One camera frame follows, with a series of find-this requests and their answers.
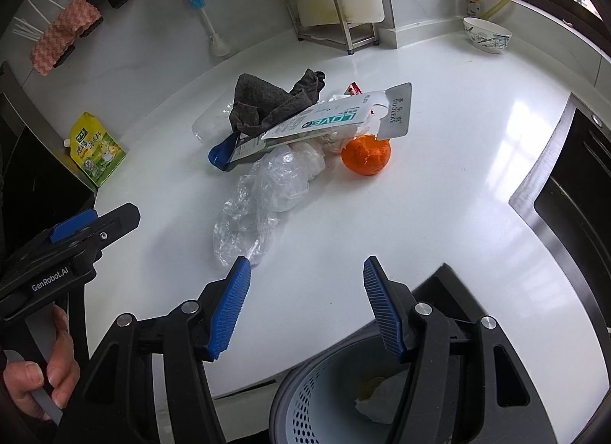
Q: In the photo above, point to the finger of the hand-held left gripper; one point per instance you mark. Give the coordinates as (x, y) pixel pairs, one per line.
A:
(71, 226)
(114, 224)

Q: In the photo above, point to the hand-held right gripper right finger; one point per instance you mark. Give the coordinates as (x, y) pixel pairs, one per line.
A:
(382, 310)

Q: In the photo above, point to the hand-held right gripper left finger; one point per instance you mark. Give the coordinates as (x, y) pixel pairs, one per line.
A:
(231, 310)

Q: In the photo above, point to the grey blue perforated waste basket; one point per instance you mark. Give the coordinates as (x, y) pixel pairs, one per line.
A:
(315, 401)

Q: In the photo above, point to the clear plastic bottle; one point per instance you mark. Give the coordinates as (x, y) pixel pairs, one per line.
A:
(210, 126)

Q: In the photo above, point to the clear plastic bag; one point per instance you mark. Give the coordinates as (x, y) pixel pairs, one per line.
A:
(281, 176)

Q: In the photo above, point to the orange mandarin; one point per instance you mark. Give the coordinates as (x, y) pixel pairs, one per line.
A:
(365, 157)

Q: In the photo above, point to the white tissue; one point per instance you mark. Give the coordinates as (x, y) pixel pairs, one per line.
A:
(334, 143)

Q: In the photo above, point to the dark grey cloth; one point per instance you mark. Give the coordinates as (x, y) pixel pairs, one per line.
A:
(257, 100)

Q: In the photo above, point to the long white plastic package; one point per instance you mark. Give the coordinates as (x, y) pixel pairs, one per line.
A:
(329, 121)

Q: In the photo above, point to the red snack wrapper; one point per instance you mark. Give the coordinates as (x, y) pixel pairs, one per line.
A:
(354, 88)

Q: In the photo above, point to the person's left hand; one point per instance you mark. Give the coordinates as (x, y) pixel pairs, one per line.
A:
(62, 377)

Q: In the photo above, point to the black gas stove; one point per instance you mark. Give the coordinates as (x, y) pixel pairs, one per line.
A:
(28, 176)

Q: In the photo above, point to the yellow green pouch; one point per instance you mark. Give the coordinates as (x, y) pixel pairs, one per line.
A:
(98, 152)

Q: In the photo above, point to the white paper in basket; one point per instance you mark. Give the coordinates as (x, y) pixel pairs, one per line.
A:
(377, 406)

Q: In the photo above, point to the pink dish cloth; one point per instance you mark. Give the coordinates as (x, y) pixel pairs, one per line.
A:
(62, 31)

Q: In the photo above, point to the white blue bottle brush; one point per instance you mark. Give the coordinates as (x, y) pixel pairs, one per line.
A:
(217, 45)

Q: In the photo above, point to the bundle of white chopsticks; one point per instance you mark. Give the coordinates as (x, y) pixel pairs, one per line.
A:
(49, 0)

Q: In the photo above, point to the black kitchen sink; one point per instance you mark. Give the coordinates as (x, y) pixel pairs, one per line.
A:
(573, 176)

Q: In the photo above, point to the metal board rack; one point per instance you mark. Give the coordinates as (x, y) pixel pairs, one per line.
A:
(344, 28)

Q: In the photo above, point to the white patterned bowl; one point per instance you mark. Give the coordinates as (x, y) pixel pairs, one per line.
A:
(487, 40)

